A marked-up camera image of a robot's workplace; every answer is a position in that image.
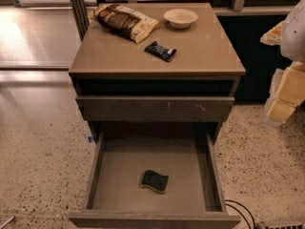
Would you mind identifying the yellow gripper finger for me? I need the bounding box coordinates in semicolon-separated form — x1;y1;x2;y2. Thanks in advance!
260;22;283;46
263;61;305;127

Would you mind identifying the dark green yellow sponge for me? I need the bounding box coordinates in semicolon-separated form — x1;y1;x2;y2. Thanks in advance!
140;170;169;194

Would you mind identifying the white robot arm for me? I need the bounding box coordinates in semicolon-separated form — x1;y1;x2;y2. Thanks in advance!
260;0;305;127

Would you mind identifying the grey drawer cabinet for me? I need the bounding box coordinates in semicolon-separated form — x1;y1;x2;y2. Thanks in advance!
68;2;247;229

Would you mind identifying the open middle drawer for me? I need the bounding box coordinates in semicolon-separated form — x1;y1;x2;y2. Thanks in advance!
69;134;240;229

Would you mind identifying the closed top drawer front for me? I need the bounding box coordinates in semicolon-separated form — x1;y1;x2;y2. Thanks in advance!
76;95;234;122

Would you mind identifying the white bowl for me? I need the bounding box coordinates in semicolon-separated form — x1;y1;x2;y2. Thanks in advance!
164;9;198;30

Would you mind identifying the dark blue snack packet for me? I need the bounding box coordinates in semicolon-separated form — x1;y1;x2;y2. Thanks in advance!
144;41;176;62

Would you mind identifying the metal floor vent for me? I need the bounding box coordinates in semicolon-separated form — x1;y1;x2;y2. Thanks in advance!
255;220;305;229

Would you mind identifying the brown chip bag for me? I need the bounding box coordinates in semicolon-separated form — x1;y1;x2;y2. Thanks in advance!
89;4;159;43

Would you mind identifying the blue tape piece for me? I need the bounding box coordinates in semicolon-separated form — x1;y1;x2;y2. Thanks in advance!
88;136;94;143

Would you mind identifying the metal rod on floor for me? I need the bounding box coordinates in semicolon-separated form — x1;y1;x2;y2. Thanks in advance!
0;216;15;229

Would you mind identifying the black floor cable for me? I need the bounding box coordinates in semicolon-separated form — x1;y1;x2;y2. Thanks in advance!
224;199;257;229

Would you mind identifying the metal window frame post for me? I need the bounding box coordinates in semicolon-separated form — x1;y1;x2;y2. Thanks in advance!
70;0;90;40

